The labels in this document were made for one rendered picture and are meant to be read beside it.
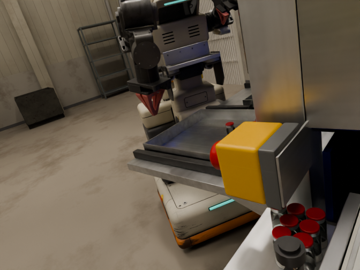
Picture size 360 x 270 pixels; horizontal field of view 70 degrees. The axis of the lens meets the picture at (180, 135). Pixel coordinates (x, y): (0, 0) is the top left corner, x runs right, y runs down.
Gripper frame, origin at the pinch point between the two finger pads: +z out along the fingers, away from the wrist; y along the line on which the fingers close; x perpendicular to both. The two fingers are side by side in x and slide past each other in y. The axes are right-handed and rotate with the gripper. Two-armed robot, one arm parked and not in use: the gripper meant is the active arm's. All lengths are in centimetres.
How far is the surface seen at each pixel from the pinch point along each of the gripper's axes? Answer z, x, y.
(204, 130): 8.6, 10.0, 8.8
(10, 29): 16, 219, -744
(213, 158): -9.3, -20.4, 33.0
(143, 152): 7.4, -8.4, 2.7
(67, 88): 191, 283, -685
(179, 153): 4.8, -6.7, 13.8
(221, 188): 4.7, -11.8, 28.3
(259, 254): 1.4, -22.5, 40.6
